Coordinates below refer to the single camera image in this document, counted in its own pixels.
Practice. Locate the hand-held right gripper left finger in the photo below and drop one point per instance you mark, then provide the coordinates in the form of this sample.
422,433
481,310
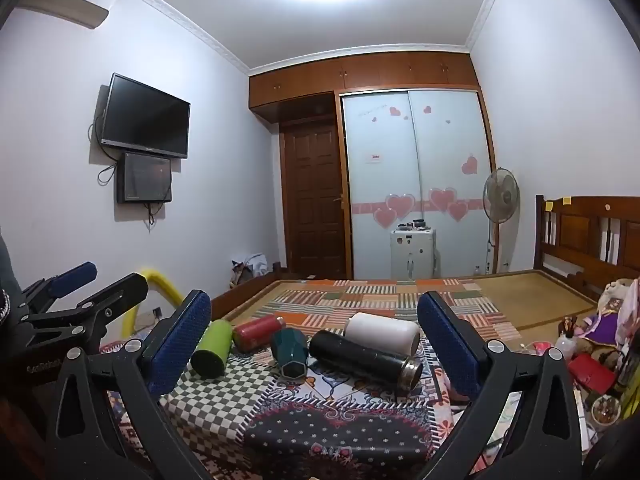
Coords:
176,345

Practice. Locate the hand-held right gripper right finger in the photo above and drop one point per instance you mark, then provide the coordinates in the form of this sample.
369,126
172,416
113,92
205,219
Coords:
450,350

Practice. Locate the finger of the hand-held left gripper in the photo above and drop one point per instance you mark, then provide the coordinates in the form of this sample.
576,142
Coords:
120,300
75,277

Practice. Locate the white cup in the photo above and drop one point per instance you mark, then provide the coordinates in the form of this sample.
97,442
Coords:
380,332

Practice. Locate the red cup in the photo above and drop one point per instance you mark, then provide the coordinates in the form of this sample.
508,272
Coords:
255,334

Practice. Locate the black thermos cup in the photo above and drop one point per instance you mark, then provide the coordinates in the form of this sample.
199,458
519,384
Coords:
355,355

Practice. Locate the dark green faceted cup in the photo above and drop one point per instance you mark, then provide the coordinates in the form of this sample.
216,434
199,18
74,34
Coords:
290,355

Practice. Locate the yellow foam tube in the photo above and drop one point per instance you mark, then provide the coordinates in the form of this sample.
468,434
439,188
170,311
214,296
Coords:
165,290

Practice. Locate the checkered cloth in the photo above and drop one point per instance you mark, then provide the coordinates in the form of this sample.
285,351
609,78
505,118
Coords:
220,400

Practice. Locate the small white cabinet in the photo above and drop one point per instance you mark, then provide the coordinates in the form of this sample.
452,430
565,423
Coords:
412,255

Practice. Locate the grey bag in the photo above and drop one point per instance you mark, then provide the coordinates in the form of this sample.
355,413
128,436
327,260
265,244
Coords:
250,270

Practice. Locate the woven straw mat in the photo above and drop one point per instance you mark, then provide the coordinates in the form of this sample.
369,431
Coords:
540,295

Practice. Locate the patchwork blanket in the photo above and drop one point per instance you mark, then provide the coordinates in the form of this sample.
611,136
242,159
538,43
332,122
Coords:
350,300

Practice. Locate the white plastic bottle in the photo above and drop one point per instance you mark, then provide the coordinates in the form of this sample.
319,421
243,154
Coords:
564,346

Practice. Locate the dark floral cloth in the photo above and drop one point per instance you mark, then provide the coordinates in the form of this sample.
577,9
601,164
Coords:
340,435

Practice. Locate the red box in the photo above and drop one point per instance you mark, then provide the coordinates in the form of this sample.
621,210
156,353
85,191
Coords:
592,372

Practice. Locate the standing fan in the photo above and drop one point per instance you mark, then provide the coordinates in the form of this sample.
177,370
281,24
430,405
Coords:
500,194

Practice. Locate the doll in purple dress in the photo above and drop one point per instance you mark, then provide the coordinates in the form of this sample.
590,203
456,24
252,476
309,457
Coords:
612,320

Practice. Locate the small round jar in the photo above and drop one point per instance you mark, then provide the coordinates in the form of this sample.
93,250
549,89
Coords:
606,409

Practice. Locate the wooden bed headboard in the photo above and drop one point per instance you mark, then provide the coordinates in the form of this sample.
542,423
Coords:
585,230

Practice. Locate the wooden wardrobe with sliding doors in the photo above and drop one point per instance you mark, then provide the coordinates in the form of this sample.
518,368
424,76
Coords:
415,160

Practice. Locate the brown wooden door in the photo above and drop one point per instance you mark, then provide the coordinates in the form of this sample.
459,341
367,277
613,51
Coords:
312,200

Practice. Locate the small black wall monitor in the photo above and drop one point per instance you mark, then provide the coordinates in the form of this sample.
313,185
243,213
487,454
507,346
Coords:
145,177

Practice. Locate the black wall television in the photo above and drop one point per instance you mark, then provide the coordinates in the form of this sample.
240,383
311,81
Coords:
145,115

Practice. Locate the wall air conditioner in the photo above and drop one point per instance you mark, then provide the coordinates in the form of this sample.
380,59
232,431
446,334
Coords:
65,7

